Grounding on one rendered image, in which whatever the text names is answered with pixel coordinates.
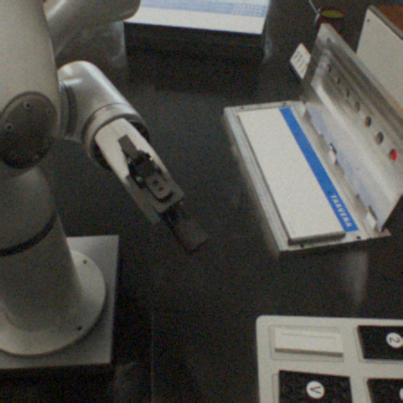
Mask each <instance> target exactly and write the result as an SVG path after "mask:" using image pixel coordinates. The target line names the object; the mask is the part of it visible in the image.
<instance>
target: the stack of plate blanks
mask: <svg viewBox="0 0 403 403"><path fill-rule="evenodd" d="M157 1H167V2H177V3H187V4H217V5H227V6H238V7H248V8H259V9H266V10H267V7H268V6H267V5H261V4H232V3H222V2H211V1H202V0H157ZM265 24H266V15H265V18H264V24H263V30H262V34H253V33H243V32H234V31H216V30H207V29H198V28H188V27H179V26H169V25H161V24H151V23H142V22H123V26H124V29H123V31H124V41H125V46H128V47H137V48H146V49H162V50H180V51H188V52H197V53H205V54H214V55H223V56H231V57H241V58H257V59H260V58H261V54H262V50H263V47H264V35H265Z"/></svg>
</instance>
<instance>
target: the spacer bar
mask: <svg viewBox="0 0 403 403"><path fill-rule="evenodd" d="M273 341H274V351H275V352H285V353H297V354H317V355H322V354H328V355H338V356H342V354H343V347H342V339H341V335H340V334H336V333H324V332H313V331H302V330H290V329H280V328H275V329H274V332H273Z"/></svg>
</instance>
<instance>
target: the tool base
mask: <svg viewBox="0 0 403 403"><path fill-rule="evenodd" d="M299 98H300V97H299ZM284 103H287V104H284ZM284 103H260V104H251V105H244V106H235V107H227V108H224V117H225V120H226V122H227V126H228V130H229V132H230V135H231V138H232V139H233V141H234V144H235V146H236V149H237V152H238V155H239V157H240V160H241V162H242V164H243V167H244V168H245V171H246V175H247V178H248V180H249V184H250V186H251V189H252V191H253V194H254V196H255V200H256V202H257V205H258V207H259V209H260V211H261V214H262V216H263V219H264V223H265V225H266V227H267V229H268V231H269V234H270V237H271V241H272V244H273V248H274V249H275V252H276V254H277V256H278V259H281V258H286V257H292V256H298V255H309V254H315V253H321V252H326V251H332V250H338V249H344V248H349V247H356V246H366V245H372V244H382V243H388V242H389V240H390V236H391V234H390V233H389V231H388V230H387V229H386V228H380V226H379V225H378V224H377V222H376V221H377V219H378V217H377V215H376V213H375V212H374V210H373V208H367V206H366V205H365V203H364V201H363V199H362V197H361V195H360V194H359V198H357V197H356V196H355V194H354V192H353V190H352V188H351V187H350V185H349V184H348V183H347V180H346V179H345V173H346V171H345V169H344V168H343V166H342V165H341V164H340V162H339V161H338V159H337V157H336V153H337V151H336V149H335V147H334V146H329V145H328V142H327V140H326V138H325V137H324V135H322V137H323V138H321V137H320V136H319V134H318V132H317V130H316V129H315V127H314V125H312V123H311V121H310V120H311V119H312V117H311V115H310V114H309V111H308V110H307V107H306V103H307V102H306V100H304V99H303V98H300V102H284ZM240 107H244V109H241V108H240ZM282 107H291V109H292V111H293V113H294V115H295V117H296V118H297V120H298V122H299V124H300V125H301V127H302V128H303V129H304V131H305V133H306V135H307V136H308V138H309V142H310V144H311V145H312V147H313V148H314V149H315V151H316V153H317V154H318V157H319V159H320V160H321V162H322V164H323V165H324V166H325V168H326V170H327V171H328V173H329V177H330V178H331V180H332V182H333V184H334V185H335V186H336V189H337V190H338V191H339V193H340V195H341V196H342V198H343V200H344V202H345V204H346V205H347V207H348V210H349V211H350V213H351V215H352V216H353V218H354V221H355V222H356V224H357V225H358V227H359V228H360V231H358V232H352V233H346V236H345V237H340V238H334V239H329V240H323V241H317V242H310V243H305V244H298V245H293V246H288V245H287V242H286V240H285V237H284V235H283V233H282V230H281V227H280V226H279V223H278V221H277V218H276V217H275V215H274V212H273V208H272V206H271V203H270V201H269V198H268V196H267V193H266V191H265V188H264V185H263V184H262V182H261V179H260V177H259V174H258V173H257V170H256V168H255V164H254V163H253V160H252V158H251V156H250V154H249V151H248V147H247V144H246V142H245V140H244V137H243V135H242V133H241V130H240V128H239V126H238V124H237V121H236V116H238V115H237V114H238V113H239V112H249V111H258V110H266V109H273V108H282ZM357 236H360V237H361V238H362V239H360V240H359V239H357V238H356V237H357ZM300 245H304V246H305V247H300Z"/></svg>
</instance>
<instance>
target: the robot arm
mask: <svg viewBox="0 0 403 403"><path fill-rule="evenodd" d="M140 4H141V0H49V1H47V2H46V3H43V2H42V0H0V350H1V351H2V352H4V353H7V354H10V355H13V356H18V357H24V358H32V357H41V356H45V355H50V354H54V353H57V352H58V351H61V350H65V349H67V348H69V347H70V346H72V345H73V344H74V343H75V342H77V341H78V340H80V339H81V338H82V337H83V336H85V335H86V334H88V333H89V331H90V329H91V328H92V327H93V325H94V324H95V323H96V321H97V320H98V319H99V317H100V316H101V314H102V312H103V307H104V301H105V285H104V281H103V276H102V272H101V270H100V269H99V267H98V266H96V264H95V263H94V262H93V261H92V260H90V259H89V258H88V257H86V256H85V255H83V254H81V253H79V252H76V251H73V250H70V249H69V245H68V243H67V239H66V236H65V230H64V228H63V225H62V223H61V220H60V217H59V215H58V210H57V207H56V205H55V202H54V200H53V197H52V194H51V191H50V188H49V186H48V181H47V179H46V178H45V176H44V174H43V173H42V172H41V170H40V169H39V168H38V167H37V165H38V164H39V163H40V162H41V161H42V160H43V159H44V158H45V157H46V156H47V155H48V153H49V150H50V149H51V147H52V146H53V144H54V142H55V140H56V139H71V140H74V141H76V142H78V143H80V144H81V145H82V146H83V148H84V150H85V152H86V153H87V155H88V156H89V157H90V158H91V159H92V161H93V162H94V163H95V164H96V165H98V166H99V167H102V168H104V169H107V170H109V171H113V172H114V173H115V174H116V175H117V176H118V178H119V180H120V182H121V184H123V185H124V187H125V188H126V190H127V191H128V193H129V194H130V196H131V197H132V199H133V200H134V201H135V203H137V204H138V206H139V207H140V209H141V210H142V211H143V213H144V214H145V215H146V217H147V218H148V219H149V221H150V222H151V223H155V224H157V223H158V222H159V221H160V220H161V218H162V219H163V220H164V222H165V223H166V225H167V226H168V227H169V228H170V229H171V230H172V232H171V233H172V235H173V236H174V238H175V239H176V241H177V242H178V243H179V245H180V246H181V247H182V249H183V250H184V252H185V253H186V254H187V255H188V256H190V255H193V254H194V253H196V252H197V251H198V250H200V249H202V248H204V246H206V245H207V244H208V243H210V239H209V237H208V236H207V234H206V233H205V232H204V230H203V228H201V227H200V225H199V224H198V223H197V222H196V220H195V219H194V218H193V217H191V218H190V217H189V216H188V214H187V213H186V212H185V210H184V208H183V207H182V201H183V200H184V198H185V195H184V193H183V192H182V189H181V188H180V187H179V186H178V185H177V184H176V183H175V182H174V181H173V180H172V178H171V177H170V175H169V173H168V172H167V171H166V169H165V167H164V165H163V164H162V163H161V162H160V161H161V160H160V159H159V157H158V156H157V154H156V153H155V151H154V150H153V149H152V147H151V146H150V145H149V142H150V140H149V138H150V136H149V133H148V125H147V124H146V123H145V122H144V121H143V120H142V119H141V116H140V115H139V114H138V113H137V112H136V111H135V109H134V108H133V107H132V106H131V105H130V104H128V102H127V101H126V100H125V99H124V98H123V96H122V95H121V93H120V92H119V91H118V90H117V89H116V88H114V86H113V85H112V84H111V83H110V82H109V81H108V80H107V77H106V76H105V75H104V74H103V73H102V72H101V71H100V70H99V69H98V68H97V67H95V66H94V65H92V64H91V63H88V62H84V61H76V62H72V63H69V64H67V65H65V66H63V67H62V68H61V69H60V70H59V71H58V72H57V62H56V57H57V55H58V54H59V51H60V50H61V48H62V47H63V46H64V45H65V44H67V43H68V42H69V41H70V40H71V39H72V38H74V37H75V36H76V35H77V34H78V33H79V32H81V31H84V30H87V29H89V28H92V27H94V26H97V25H101V24H109V23H115V22H123V21H127V20H129V19H130V18H131V17H133V16H134V15H135V14H136V12H137V11H138V9H139V7H140ZM176 208H178V209H179V211H180V212H181V213H182V215H183V216H181V217H180V216H179V214H178V213H177V212H176V211H175V209H176ZM166 215H167V216H166ZM160 217H161V218H160ZM167 217H168V218H169V219H170V220H171V221H172V223H171V222H170V221H169V219H168V218H167Z"/></svg>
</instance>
